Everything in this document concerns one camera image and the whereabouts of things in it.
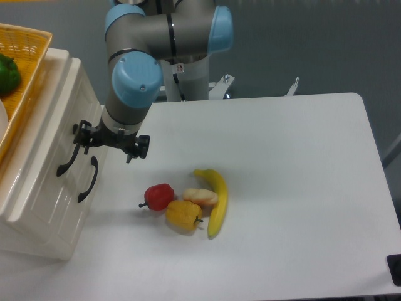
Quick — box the white drawer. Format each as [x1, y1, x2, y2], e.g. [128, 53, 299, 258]
[8, 58, 99, 228]
[46, 103, 107, 253]

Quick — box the white plate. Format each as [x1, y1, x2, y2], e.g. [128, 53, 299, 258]
[0, 102, 9, 141]

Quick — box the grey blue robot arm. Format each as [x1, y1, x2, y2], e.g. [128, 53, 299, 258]
[73, 1, 234, 159]

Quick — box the black drawer handle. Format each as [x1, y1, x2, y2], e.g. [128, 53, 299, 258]
[77, 156, 99, 203]
[56, 123, 82, 177]

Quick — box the green bell pepper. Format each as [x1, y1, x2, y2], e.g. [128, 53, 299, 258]
[1, 54, 21, 95]

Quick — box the white bottom drawer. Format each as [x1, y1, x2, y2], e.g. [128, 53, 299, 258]
[46, 103, 107, 253]

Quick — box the yellow banana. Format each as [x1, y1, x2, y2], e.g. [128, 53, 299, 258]
[193, 169, 229, 240]

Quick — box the black top drawer handle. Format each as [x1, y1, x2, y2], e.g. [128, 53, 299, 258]
[56, 123, 82, 177]

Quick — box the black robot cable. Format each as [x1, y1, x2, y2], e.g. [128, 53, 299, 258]
[171, 64, 187, 102]

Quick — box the white drawer cabinet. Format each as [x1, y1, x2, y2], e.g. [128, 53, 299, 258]
[1, 48, 107, 260]

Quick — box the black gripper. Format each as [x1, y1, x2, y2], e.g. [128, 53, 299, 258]
[73, 120, 150, 164]

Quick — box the yellow bell pepper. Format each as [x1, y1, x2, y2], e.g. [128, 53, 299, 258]
[165, 200, 203, 231]

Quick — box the black bottom drawer handle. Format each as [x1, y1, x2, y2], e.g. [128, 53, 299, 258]
[77, 156, 99, 203]

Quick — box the black corner object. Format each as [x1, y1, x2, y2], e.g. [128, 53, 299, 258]
[387, 254, 401, 287]

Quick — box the yellow woven basket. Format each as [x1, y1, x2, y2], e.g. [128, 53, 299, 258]
[1, 23, 53, 159]

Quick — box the red bell pepper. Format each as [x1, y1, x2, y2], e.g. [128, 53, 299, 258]
[138, 183, 175, 211]

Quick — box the beige bread roll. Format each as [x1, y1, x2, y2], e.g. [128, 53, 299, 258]
[182, 188, 218, 206]

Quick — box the white top drawer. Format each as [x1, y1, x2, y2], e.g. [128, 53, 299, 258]
[8, 58, 99, 228]

